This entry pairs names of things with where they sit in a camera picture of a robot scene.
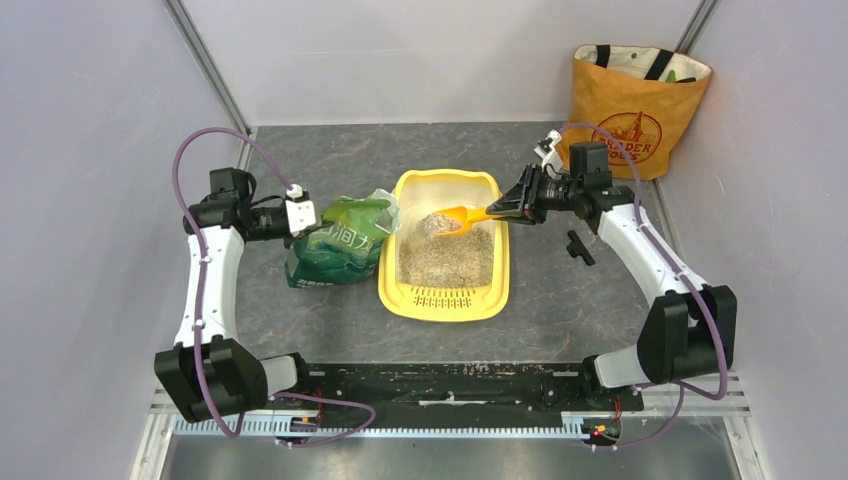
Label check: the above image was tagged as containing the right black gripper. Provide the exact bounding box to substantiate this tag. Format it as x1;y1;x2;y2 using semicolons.
486;163;582;226

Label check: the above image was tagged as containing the orange litter scoop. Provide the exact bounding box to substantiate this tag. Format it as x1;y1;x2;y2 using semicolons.
415;206;498;237

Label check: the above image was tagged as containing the green litter bag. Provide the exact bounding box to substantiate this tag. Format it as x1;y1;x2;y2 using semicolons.
284;189;400;288

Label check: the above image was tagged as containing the yellow litter box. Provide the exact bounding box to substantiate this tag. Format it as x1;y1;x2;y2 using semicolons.
377;169;510;322

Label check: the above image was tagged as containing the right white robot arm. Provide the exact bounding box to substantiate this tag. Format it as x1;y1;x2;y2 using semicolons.
485;140;737;409

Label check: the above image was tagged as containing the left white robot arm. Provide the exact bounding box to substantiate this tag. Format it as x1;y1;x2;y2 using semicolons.
154;168;314;423

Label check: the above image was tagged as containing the grey litter pile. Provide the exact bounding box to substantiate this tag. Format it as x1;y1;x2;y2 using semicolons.
399;229;494;288

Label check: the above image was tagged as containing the small black clip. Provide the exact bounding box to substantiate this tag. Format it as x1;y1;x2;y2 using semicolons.
566;230;596;266

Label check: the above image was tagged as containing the orange Trader Joe's bag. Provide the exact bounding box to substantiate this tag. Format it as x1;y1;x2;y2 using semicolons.
556;44;713;180

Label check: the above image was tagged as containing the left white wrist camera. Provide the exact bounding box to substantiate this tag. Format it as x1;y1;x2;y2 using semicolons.
284;184;322;238

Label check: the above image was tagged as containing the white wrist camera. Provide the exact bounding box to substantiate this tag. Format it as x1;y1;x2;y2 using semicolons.
284;184;322;238
533;129;564;178

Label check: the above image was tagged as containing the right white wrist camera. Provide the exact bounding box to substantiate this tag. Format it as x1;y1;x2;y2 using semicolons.
533;129;564;178

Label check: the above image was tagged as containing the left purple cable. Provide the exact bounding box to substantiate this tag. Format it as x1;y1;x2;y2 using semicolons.
172;127;378;450

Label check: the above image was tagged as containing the purple cable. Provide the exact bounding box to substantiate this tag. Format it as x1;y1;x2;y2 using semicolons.
553;121;730;453
172;127;378;450

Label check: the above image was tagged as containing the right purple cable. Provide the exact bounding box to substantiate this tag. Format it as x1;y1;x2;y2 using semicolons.
553;121;730;453

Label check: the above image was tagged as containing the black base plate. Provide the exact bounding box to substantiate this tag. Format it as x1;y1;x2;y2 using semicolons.
293;362;644;429

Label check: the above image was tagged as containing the aluminium rail frame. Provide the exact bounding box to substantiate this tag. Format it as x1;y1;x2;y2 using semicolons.
131;374;772;479

